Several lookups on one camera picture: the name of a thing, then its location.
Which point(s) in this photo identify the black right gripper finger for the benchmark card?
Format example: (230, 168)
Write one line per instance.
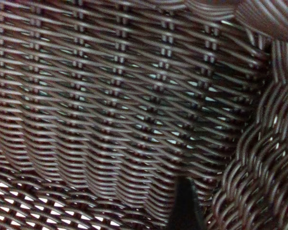
(186, 210)

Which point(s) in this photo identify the dark brown woven basket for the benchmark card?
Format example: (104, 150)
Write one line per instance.
(110, 95)

